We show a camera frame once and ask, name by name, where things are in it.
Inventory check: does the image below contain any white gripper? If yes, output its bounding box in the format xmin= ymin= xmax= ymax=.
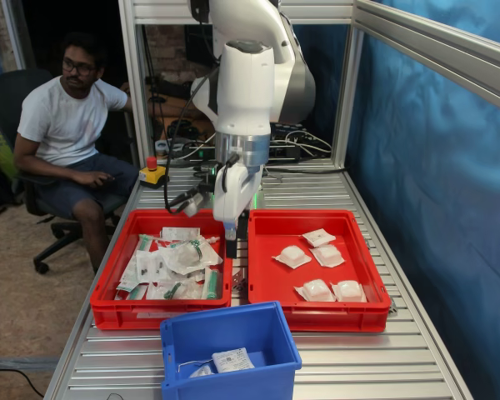
xmin=212 ymin=162 xmax=264 ymax=260

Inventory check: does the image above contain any man's right forearm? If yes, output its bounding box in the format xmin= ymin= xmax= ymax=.
xmin=14 ymin=153 xmax=88 ymax=185

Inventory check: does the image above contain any yellow emergency stop button box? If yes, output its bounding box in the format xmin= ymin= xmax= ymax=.
xmin=137 ymin=157 xmax=168 ymax=189

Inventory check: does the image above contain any man's right hand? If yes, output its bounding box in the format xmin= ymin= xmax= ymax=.
xmin=82 ymin=170 xmax=116 ymax=188

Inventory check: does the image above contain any packaged green syringe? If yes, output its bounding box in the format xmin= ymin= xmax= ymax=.
xmin=202 ymin=266 xmax=223 ymax=301

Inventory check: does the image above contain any packaged clear oxygen mask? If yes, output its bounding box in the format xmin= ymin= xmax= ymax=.
xmin=160 ymin=239 xmax=224 ymax=277
xmin=145 ymin=278 xmax=206 ymax=302

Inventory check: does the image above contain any small white sterile packet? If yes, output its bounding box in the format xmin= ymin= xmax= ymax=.
xmin=161 ymin=227 xmax=203 ymax=242

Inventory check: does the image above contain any white bandage pack printed label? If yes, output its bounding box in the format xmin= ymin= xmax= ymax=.
xmin=211 ymin=347 xmax=256 ymax=373
xmin=302 ymin=228 xmax=337 ymax=248

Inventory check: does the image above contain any blue plastic bin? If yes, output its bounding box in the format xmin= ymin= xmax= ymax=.
xmin=160 ymin=300 xmax=303 ymax=400

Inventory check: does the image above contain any flat packet with black parts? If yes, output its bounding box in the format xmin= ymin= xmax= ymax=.
xmin=135 ymin=249 xmax=170 ymax=281

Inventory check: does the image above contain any green white syringe packet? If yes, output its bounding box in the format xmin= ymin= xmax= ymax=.
xmin=137 ymin=233 xmax=160 ymax=253

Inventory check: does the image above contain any red plastic crate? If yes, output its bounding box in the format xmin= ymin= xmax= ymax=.
xmin=89 ymin=207 xmax=234 ymax=331
xmin=247 ymin=208 xmax=393 ymax=333

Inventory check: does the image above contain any man in white t-shirt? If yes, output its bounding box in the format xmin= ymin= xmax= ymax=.
xmin=12 ymin=32 xmax=141 ymax=274

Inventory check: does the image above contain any blue backdrop cloth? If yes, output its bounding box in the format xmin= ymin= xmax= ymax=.
xmin=291 ymin=0 xmax=500 ymax=400

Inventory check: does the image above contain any dark office chair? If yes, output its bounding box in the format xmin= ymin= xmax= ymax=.
xmin=0 ymin=68 xmax=128 ymax=275

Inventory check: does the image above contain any perforated metal bracket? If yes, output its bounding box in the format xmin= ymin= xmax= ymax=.
xmin=232 ymin=268 xmax=249 ymax=293

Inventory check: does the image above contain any bundle of cables and plugs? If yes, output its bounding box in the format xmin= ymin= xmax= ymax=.
xmin=149 ymin=118 xmax=347 ymax=174

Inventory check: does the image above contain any black cable along robot arm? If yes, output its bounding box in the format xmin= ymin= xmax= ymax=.
xmin=162 ymin=68 xmax=239 ymax=215

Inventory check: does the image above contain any aluminium frame post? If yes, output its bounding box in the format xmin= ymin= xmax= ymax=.
xmin=117 ymin=0 xmax=150 ymax=168
xmin=332 ymin=22 xmax=366 ymax=170

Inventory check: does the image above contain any black floor cable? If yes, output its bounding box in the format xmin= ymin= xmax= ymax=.
xmin=0 ymin=366 xmax=45 ymax=399

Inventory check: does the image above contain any long aluminium frame bar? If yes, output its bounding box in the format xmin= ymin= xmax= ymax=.
xmin=352 ymin=0 xmax=500 ymax=118

